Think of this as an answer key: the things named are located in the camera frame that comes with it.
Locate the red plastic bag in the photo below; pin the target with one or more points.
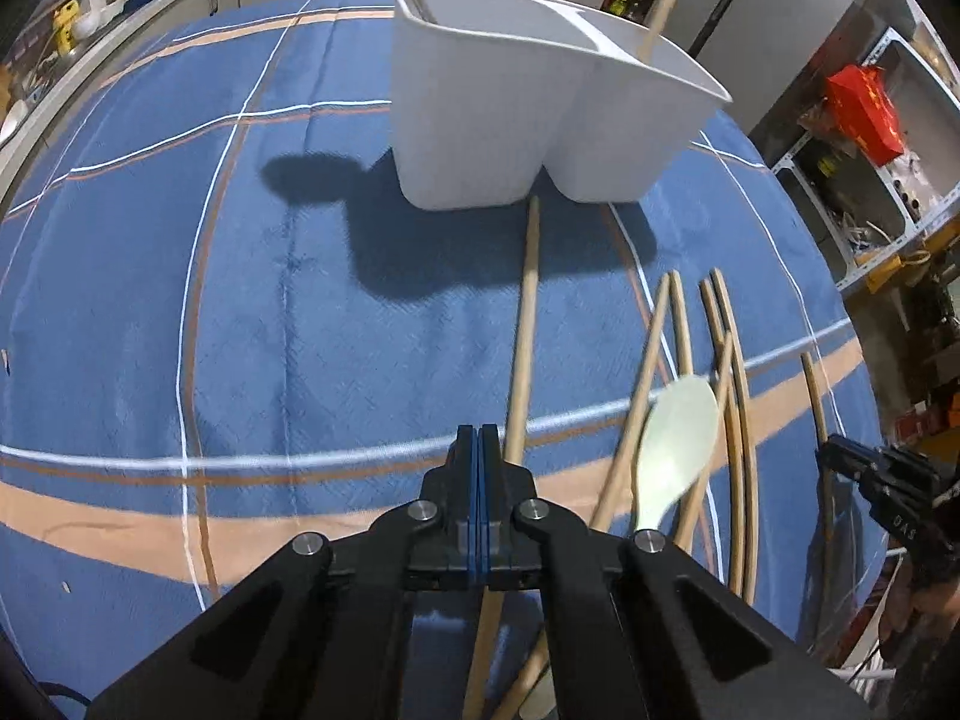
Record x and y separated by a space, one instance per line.
866 109

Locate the white two-compartment utensil holder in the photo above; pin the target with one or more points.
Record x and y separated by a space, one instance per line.
480 105

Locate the white ceramic spoon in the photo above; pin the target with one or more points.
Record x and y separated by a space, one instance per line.
675 435

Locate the group of condiment bottles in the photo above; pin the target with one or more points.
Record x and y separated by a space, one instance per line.
626 6

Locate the yellow bottle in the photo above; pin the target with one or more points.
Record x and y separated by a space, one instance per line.
67 22

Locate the blue plaid tablecloth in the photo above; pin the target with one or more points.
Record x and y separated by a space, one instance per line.
225 277

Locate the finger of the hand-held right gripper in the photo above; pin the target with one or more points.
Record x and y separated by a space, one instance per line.
851 461

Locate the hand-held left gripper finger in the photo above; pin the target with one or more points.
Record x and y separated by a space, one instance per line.
486 480
471 480

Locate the white metal storage rack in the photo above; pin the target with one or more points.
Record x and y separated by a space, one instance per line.
885 187

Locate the grey refrigerator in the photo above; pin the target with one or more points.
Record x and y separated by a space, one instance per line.
750 0

